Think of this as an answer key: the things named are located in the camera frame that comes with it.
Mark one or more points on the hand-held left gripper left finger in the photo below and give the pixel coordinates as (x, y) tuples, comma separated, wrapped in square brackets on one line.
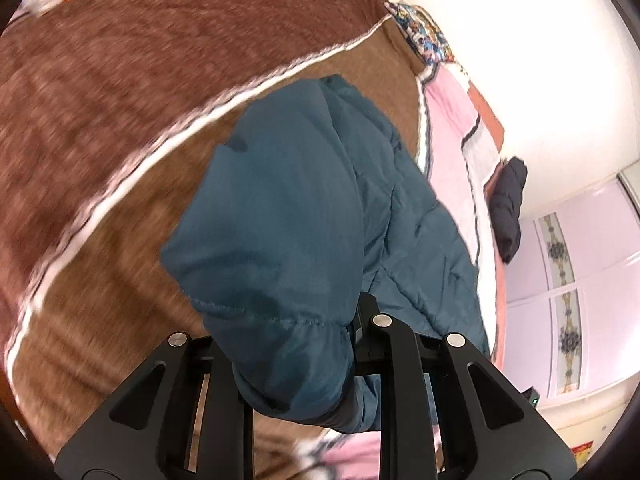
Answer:
[(225, 400)]

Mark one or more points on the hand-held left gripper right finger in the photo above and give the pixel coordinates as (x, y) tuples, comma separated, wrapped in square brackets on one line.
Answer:
[(400, 360)]

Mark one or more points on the teal quilted puffer jacket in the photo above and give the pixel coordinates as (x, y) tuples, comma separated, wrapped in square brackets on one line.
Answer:
[(280, 210)]

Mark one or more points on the small black green-lit device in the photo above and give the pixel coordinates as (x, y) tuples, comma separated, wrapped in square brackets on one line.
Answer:
[(532, 397)]

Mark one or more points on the black puffer jacket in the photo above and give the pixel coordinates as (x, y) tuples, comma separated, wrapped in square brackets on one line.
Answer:
[(507, 205)]

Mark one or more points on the pink ornamented wardrobe door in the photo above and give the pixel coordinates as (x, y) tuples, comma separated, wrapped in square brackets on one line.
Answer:
[(580, 285)]

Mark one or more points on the salmon pink bed sheet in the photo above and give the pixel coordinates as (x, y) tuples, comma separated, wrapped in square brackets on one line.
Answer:
[(492, 120)]

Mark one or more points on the brown pink patchwork blanket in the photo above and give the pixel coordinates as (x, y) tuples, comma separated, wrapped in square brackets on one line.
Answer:
[(125, 110)]

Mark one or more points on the floral printed cloth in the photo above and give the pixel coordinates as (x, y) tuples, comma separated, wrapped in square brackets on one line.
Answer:
[(425, 30)]

